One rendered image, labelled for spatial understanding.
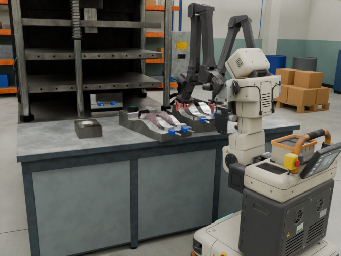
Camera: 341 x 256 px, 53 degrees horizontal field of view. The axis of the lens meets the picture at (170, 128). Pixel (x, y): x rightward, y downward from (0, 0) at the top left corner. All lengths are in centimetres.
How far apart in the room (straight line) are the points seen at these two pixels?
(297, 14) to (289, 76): 410
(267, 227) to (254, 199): 15
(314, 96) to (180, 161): 514
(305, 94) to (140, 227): 514
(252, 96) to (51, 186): 128
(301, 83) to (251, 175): 558
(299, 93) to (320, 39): 429
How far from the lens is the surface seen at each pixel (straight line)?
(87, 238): 240
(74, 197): 224
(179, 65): 318
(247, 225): 193
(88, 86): 289
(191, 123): 237
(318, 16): 1126
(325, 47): 1094
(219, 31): 991
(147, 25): 301
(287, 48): 1118
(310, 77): 718
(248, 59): 196
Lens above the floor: 148
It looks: 16 degrees down
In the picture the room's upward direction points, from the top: 1 degrees clockwise
